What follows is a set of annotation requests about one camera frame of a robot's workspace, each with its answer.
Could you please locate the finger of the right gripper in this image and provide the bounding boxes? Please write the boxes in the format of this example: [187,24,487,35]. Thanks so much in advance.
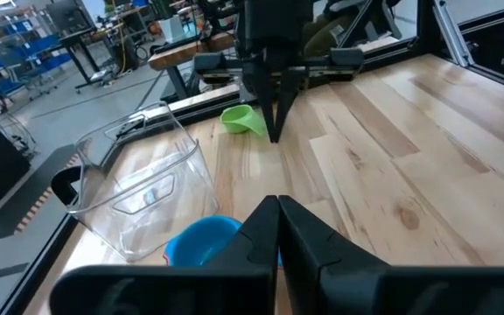
[243,56,279,144]
[274,67,308,142]

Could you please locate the silver metal bracket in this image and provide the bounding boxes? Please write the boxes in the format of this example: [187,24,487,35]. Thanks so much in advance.
[433,0,474,67]

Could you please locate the wooden top workbench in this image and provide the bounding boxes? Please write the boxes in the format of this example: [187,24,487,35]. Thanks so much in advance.
[146,29,238,102]

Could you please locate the white box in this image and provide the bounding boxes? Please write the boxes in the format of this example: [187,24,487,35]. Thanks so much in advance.
[159,15,187,45]

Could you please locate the light blue measuring cup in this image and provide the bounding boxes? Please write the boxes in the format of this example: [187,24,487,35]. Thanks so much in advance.
[163,214,284,268]

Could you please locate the shelf with blue bins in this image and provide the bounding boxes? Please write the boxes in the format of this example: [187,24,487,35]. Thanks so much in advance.
[0,19,74,100]

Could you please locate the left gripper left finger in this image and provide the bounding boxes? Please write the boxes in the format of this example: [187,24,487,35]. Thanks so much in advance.
[50,195,279,315]

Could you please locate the black mat with striped edge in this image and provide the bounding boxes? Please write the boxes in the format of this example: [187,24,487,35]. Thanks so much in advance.
[0,143,82,246]

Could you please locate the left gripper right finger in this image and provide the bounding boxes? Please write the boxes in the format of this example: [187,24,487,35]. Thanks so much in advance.
[277,195,504,315]

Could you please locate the clear plastic basket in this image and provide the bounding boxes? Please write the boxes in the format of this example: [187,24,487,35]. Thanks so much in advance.
[65,101,221,263]

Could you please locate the black table edge clamp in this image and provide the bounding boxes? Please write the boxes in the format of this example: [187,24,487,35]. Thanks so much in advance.
[50,165,82,207]

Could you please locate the green measuring cup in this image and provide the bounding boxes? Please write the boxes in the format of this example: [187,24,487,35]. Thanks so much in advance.
[220,103,268,137]

